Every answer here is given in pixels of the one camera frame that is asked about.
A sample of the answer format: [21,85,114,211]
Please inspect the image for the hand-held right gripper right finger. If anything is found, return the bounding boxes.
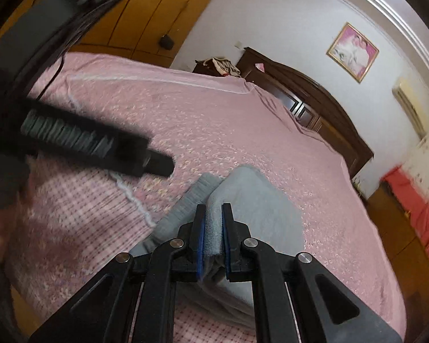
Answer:
[222,203,404,343]

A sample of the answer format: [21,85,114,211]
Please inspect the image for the cream wall air conditioner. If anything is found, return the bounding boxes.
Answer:
[391,77,429,138]

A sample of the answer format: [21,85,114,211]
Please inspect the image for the cream floral curtain red hem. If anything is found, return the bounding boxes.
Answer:
[379,114,429,265]

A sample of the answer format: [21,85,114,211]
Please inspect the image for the grey pants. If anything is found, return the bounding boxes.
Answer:
[132,164,306,329]

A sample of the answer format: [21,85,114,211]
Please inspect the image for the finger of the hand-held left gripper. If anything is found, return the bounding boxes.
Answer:
[0,0,134,91]

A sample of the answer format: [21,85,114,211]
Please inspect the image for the dried plant stems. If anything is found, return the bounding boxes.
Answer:
[352,175,365,198]

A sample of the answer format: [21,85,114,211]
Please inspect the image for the pink floral bed sheet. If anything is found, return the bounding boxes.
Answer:
[27,52,408,343]

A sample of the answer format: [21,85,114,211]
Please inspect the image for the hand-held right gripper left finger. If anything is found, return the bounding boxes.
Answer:
[29,204,206,343]

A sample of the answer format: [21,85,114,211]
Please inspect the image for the dark wooden headboard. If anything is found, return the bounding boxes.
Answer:
[236,46,374,179]

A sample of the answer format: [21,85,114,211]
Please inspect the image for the framed wall picture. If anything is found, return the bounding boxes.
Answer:
[326,22,380,84]

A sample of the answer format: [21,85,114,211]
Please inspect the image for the thin black cable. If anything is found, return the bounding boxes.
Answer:
[36,55,65,101]

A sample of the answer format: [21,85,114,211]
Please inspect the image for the pile of clothes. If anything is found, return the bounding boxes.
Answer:
[203,57,242,77]

